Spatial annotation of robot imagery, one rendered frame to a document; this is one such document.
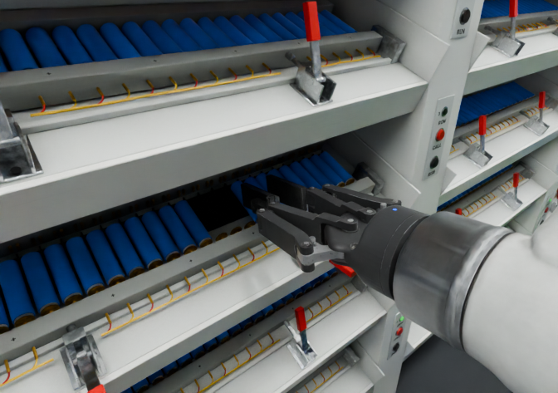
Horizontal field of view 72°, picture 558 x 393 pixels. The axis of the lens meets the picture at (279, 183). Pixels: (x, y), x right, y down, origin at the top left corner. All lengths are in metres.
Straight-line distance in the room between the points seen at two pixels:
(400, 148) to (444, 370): 0.67
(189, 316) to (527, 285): 0.30
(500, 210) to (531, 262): 0.83
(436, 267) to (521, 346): 0.06
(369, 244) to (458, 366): 0.83
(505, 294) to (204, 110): 0.26
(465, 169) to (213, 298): 0.52
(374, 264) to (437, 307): 0.06
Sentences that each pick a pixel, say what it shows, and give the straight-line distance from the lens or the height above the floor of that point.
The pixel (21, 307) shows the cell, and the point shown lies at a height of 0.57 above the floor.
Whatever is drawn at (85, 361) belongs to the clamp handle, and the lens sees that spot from 0.39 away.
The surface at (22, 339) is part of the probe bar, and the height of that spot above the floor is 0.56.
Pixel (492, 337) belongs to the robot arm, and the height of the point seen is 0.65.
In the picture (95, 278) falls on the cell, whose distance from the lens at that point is 0.43.
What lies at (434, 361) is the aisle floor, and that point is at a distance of 1.11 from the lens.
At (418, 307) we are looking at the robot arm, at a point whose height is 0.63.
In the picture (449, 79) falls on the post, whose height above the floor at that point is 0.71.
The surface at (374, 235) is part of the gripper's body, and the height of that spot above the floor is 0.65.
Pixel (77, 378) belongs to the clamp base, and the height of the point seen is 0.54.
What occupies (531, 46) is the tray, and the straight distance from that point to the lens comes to 0.86.
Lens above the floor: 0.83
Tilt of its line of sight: 28 degrees down
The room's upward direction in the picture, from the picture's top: straight up
